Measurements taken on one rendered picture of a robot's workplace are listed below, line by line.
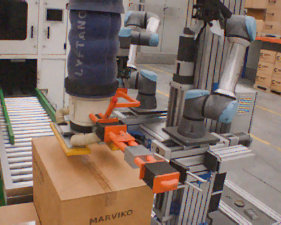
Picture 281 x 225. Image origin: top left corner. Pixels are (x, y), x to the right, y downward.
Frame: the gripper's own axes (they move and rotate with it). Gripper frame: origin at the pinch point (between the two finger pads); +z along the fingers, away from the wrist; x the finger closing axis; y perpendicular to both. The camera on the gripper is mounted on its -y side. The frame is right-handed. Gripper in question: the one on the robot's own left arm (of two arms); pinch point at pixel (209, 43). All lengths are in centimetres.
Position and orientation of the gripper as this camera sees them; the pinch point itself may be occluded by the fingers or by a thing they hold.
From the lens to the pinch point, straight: 118.5
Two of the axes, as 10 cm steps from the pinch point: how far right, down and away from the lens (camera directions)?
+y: -8.9, 0.5, -4.5
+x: 4.5, 2.9, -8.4
